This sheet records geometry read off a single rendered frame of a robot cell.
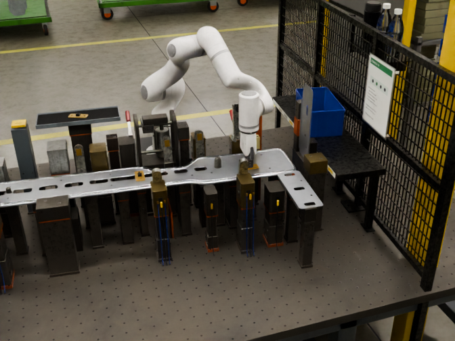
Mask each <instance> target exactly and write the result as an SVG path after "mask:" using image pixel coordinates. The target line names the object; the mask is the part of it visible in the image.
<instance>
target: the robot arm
mask: <svg viewBox="0 0 455 341"><path fill-rule="evenodd" d="M167 54H168V56H169V61H168V62H167V63H166V65H165V66H164V67H162V68H161V69H160V70H158V71H156V72H155V73H154V74H152V75H150V76H149V77H148V78H147V79H146V80H145V81H144V82H143V83H142V85H141V88H140V92H141V95H142V97H143V98H144V99H145V100H146V101H148V102H157V101H161V102H160V103H159V104H158V105H157V106H156V107H155V108H154V109H153V110H152V114H164V113H166V114H167V117H168V121H170V115H169V111H170V110H174V112H175V109H176V107H177V105H178V104H179V102H180V101H181V99H182V97H183V95H184V93H185V90H186V86H185V82H184V80H183V79H182V77H183V76H184V75H185V73H186V72H187V71H188V69H189V67H190V62H189V59H191V58H197V57H201V56H205V55H208V57H209V59H210V61H211V63H212V65H213V67H214V68H215V70H216V72H217V74H218V75H219V78H220V79H221V81H222V83H223V84H224V85H225V86H226V87H228V88H236V89H243V90H244V91H243V92H241V93H239V129H240V148H241V150H242V152H243V153H244V156H246V157H245V158H246V159H247V160H248V167H249V168H252V167H253V159H254V155H255V154H256V152H257V140H256V133H257V131H258V130H259V118H260V116H262V115H264V114H268V113H270V112H271V111H272V110H273V109H274V103H273V101H272V98H271V96H270V95H269V93H268V92H267V89H266V88H265V87H264V86H263V84H262V83H261V82H260V81H258V80H257V79H255V78H253V77H251V76H249V75H247V74H244V73H242V72H241V71H240V70H239V68H238V66H237V64H236V62H235V61H234V59H233V57H232V55H231V53H230V51H229V49H228V47H227V45H226V44H225V42H224V40H223V38H222V37H221V35H220V34H219V32H218V31H217V30H216V29H215V28H213V27H211V26H204V27H202V28H200V29H199V30H198V32H197V35H190V36H185V37H178V38H176V39H173V40H172V41H170V42H169V44H168V45H167Z"/></svg>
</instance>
